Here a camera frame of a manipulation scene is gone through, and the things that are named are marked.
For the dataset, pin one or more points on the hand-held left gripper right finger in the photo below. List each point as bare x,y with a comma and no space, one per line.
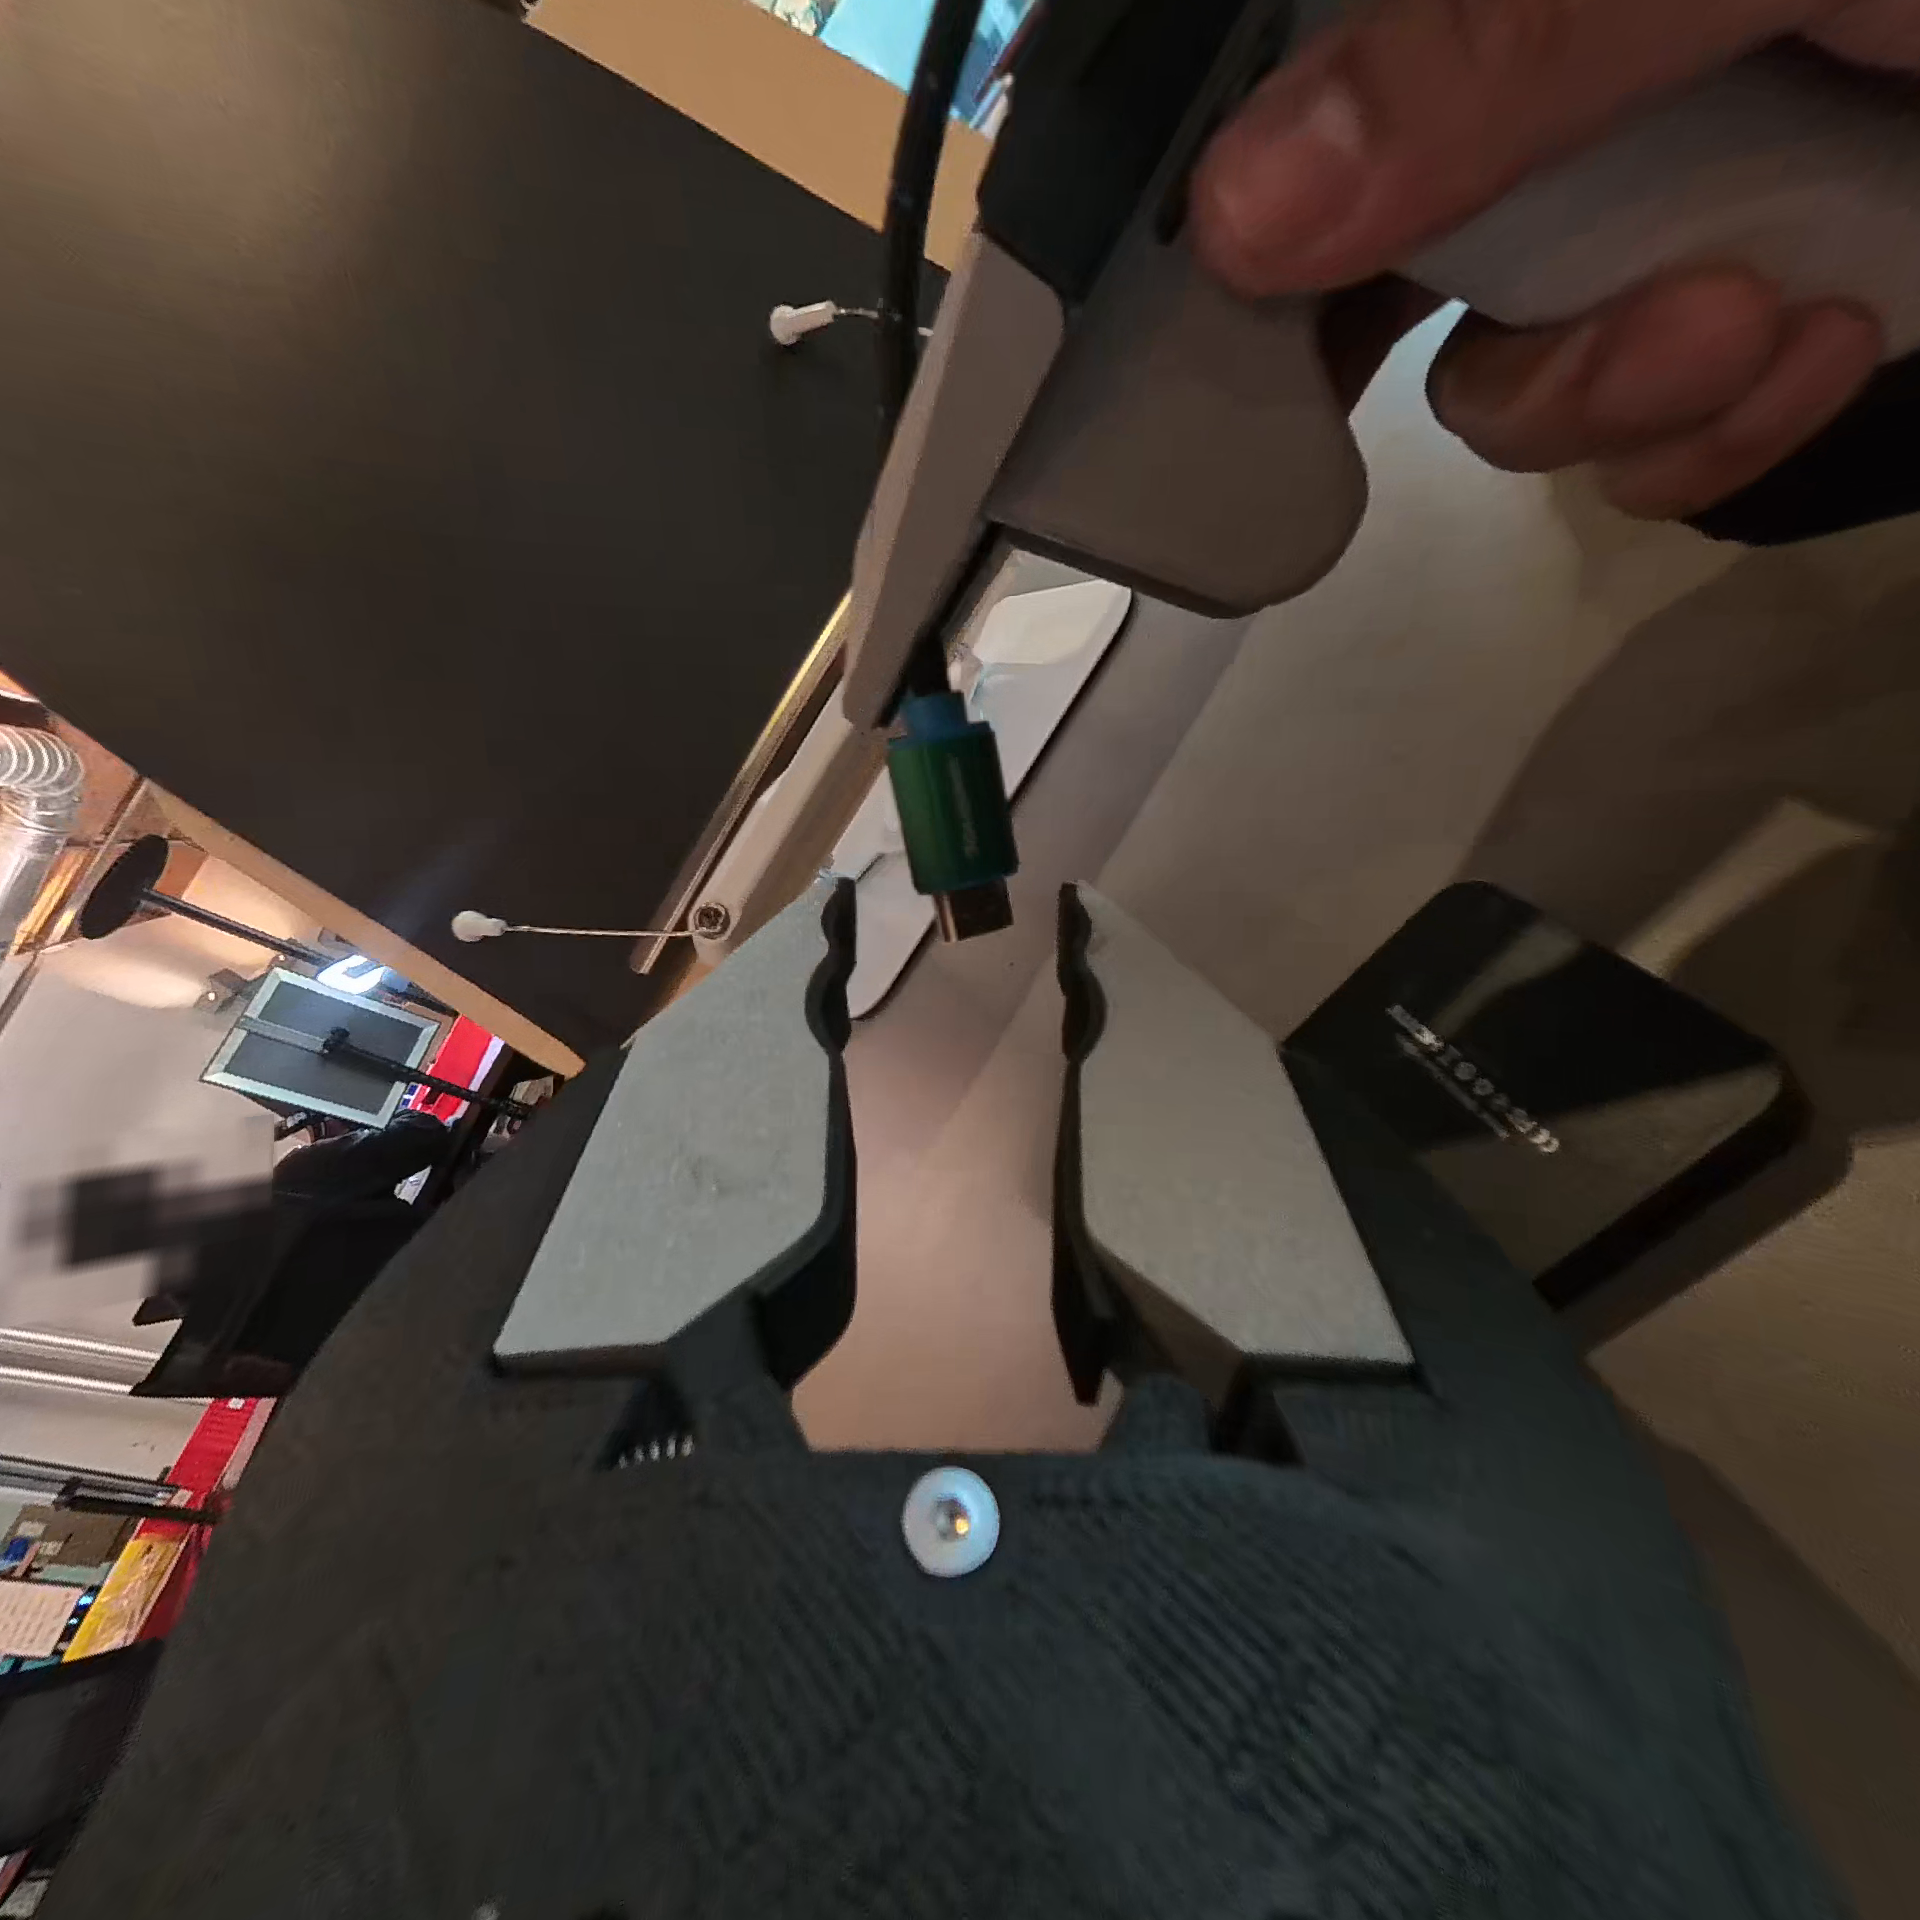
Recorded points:
1231,1200

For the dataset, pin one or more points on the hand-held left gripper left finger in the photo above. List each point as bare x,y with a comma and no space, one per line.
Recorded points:
691,1171

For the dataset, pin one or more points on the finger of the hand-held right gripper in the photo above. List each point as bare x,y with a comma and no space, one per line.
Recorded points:
1200,450
946,481

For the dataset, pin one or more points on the black adapter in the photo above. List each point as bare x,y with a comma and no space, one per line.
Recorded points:
1546,1079

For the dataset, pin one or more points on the person's right hand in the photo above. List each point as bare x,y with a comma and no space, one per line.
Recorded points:
1349,148

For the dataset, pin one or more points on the grey framed panel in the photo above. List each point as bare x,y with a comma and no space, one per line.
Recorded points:
323,1049

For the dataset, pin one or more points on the wooden book stand white base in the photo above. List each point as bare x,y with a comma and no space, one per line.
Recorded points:
375,450

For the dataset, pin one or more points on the silver ventilation duct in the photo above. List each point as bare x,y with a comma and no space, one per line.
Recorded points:
31,810

